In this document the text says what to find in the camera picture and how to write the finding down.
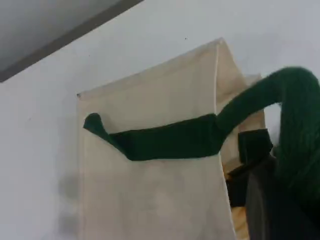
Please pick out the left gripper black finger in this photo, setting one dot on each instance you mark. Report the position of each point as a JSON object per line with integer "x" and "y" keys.
{"x": 265, "y": 205}

